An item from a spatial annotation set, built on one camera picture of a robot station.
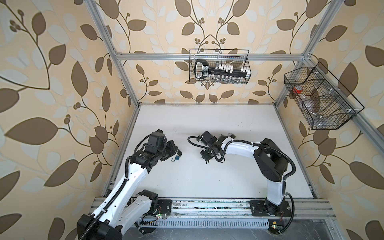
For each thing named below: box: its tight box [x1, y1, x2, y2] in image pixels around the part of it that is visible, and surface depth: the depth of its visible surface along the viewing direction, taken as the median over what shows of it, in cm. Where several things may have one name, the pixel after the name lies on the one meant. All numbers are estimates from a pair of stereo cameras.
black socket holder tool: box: [194, 59, 249, 79], surface depth 84 cm
